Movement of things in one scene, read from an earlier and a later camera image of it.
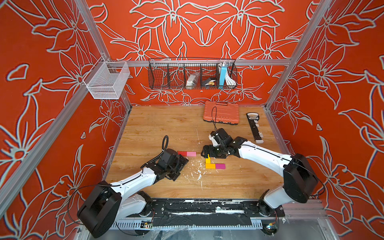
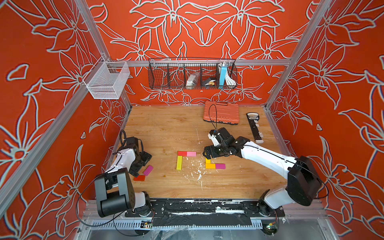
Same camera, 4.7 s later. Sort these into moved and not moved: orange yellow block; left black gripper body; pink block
Moved: left black gripper body
Not moved: orange yellow block; pink block
